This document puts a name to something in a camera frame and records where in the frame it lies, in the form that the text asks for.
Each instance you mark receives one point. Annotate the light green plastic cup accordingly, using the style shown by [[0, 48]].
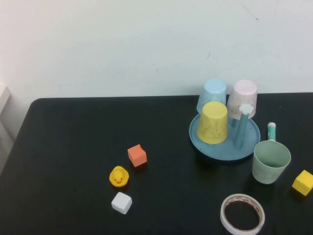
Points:
[[264, 173]]

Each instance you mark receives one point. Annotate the yellow plastic cup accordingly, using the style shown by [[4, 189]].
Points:
[[212, 122]]

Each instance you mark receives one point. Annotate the light blue plastic cup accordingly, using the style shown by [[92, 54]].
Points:
[[214, 90]]

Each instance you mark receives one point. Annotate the blue cup stand with pegs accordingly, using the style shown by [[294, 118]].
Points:
[[220, 151]]

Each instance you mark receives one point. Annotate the light pink plastic cup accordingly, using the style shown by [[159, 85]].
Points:
[[244, 94]]

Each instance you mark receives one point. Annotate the orange cube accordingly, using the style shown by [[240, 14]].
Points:
[[137, 155]]

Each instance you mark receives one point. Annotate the yellow rubber duck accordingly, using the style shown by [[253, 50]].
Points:
[[119, 177]]

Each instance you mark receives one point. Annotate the white cube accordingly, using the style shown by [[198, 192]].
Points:
[[121, 202]]

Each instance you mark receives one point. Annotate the green and white glue stick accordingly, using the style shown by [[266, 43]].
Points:
[[272, 132]]

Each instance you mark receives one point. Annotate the white tape roll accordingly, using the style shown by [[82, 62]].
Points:
[[261, 216]]

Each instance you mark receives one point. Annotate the yellow cube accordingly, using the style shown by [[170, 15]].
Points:
[[303, 183]]

